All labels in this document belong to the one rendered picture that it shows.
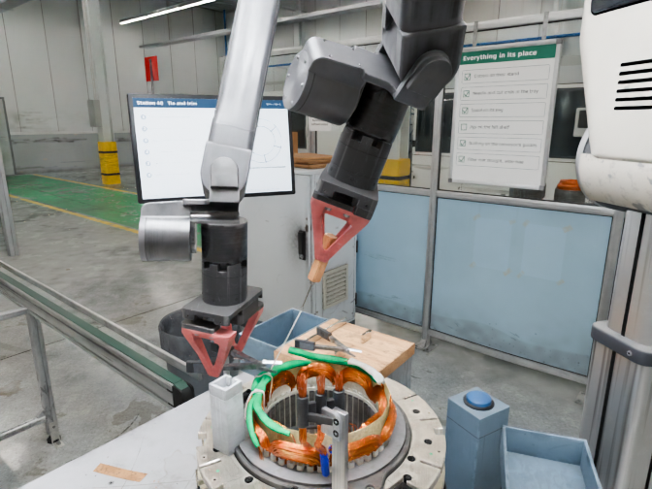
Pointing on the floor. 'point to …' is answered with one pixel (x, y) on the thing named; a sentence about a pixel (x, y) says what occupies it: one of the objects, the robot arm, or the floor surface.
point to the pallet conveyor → (101, 342)
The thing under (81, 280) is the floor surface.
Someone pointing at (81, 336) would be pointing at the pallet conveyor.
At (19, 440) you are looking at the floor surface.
